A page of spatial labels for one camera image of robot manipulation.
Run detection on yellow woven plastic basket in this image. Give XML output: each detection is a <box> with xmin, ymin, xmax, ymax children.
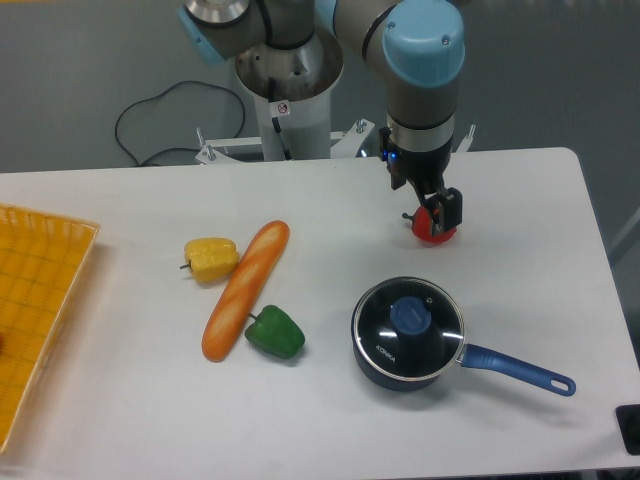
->
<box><xmin>1</xmin><ymin>204</ymin><xmax>100</xmax><ymax>451</ymax></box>

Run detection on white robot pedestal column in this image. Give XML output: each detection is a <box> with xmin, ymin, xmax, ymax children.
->
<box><xmin>235</xmin><ymin>27</ymin><xmax>343</xmax><ymax>161</ymax></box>

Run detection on glass pot lid blue knob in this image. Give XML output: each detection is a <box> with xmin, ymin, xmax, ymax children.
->
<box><xmin>351</xmin><ymin>276</ymin><xmax>464</xmax><ymax>391</ymax></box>

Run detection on black table cable grommet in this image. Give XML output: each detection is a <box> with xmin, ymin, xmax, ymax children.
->
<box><xmin>615</xmin><ymin>404</ymin><xmax>640</xmax><ymax>456</ymax></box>

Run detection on white metal base frame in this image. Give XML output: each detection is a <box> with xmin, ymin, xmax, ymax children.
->
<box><xmin>194</xmin><ymin>118</ymin><xmax>477</xmax><ymax>165</ymax></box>

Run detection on yellow toy bell pepper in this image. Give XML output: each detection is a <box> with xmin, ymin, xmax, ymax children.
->
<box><xmin>180</xmin><ymin>237</ymin><xmax>240</xmax><ymax>283</ymax></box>

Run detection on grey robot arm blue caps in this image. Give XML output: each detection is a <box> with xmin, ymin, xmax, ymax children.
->
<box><xmin>177</xmin><ymin>1</ymin><xmax>465</xmax><ymax>243</ymax></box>

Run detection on green toy bell pepper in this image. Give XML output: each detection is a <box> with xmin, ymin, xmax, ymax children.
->
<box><xmin>244</xmin><ymin>305</ymin><xmax>306</xmax><ymax>360</ymax></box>

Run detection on black cable on floor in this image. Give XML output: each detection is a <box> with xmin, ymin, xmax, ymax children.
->
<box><xmin>114</xmin><ymin>80</ymin><xmax>247</xmax><ymax>168</ymax></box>

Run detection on toy baguette bread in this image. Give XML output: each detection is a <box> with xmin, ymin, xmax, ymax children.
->
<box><xmin>201</xmin><ymin>220</ymin><xmax>290</xmax><ymax>363</ymax></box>

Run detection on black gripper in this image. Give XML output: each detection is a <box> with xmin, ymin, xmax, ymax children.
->
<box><xmin>379</xmin><ymin>127</ymin><xmax>463</xmax><ymax>233</ymax></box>

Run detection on blue saucepan with handle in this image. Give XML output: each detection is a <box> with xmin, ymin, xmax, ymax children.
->
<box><xmin>351</xmin><ymin>276</ymin><xmax>577</xmax><ymax>398</ymax></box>

